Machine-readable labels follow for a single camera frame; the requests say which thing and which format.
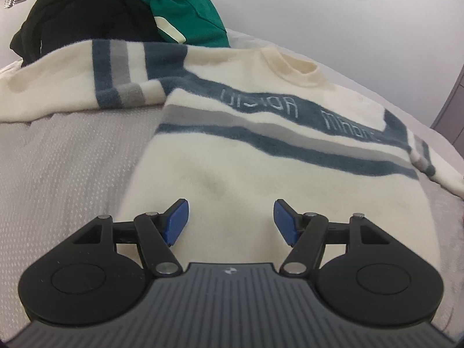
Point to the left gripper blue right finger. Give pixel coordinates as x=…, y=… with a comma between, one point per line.
x=305, y=234

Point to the cream blue striped sweater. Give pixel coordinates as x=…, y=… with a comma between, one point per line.
x=236, y=130

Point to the green garment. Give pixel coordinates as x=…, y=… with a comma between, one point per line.
x=190, y=22

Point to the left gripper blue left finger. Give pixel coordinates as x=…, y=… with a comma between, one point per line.
x=156, y=234

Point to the black garment pile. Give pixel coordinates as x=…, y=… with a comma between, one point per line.
x=53, y=24

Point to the grey bed cover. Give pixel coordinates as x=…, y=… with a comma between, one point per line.
x=62, y=170

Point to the grey wardrobe door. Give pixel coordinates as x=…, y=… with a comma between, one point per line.
x=450, y=121

